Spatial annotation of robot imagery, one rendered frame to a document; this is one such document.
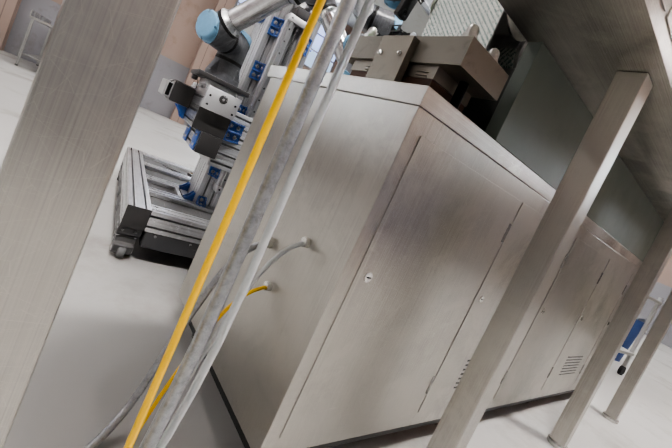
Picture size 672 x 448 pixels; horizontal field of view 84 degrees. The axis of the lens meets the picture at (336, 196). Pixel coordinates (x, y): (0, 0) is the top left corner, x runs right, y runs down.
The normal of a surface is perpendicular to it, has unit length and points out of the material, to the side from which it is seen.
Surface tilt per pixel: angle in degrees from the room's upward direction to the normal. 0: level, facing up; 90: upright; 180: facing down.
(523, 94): 90
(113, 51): 90
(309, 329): 90
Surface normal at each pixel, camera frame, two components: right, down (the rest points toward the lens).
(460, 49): -0.72, -0.27
